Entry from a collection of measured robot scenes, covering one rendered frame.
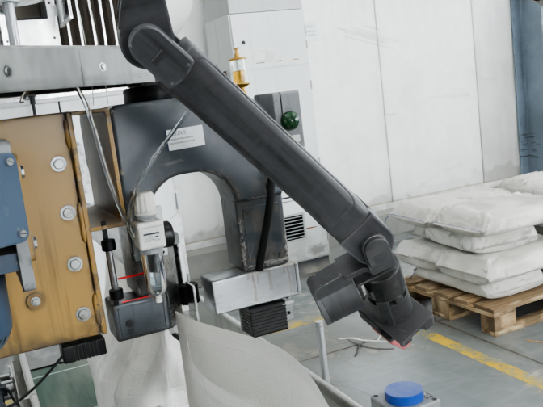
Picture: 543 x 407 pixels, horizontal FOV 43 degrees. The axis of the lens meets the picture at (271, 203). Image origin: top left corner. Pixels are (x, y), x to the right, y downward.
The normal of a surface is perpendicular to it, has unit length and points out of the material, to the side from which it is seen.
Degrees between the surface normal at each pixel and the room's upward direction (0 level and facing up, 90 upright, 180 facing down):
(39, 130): 90
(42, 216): 90
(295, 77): 90
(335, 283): 107
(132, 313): 90
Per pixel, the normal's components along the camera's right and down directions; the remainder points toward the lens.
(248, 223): 0.41, 0.10
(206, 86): 0.34, 0.43
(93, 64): 0.88, -0.04
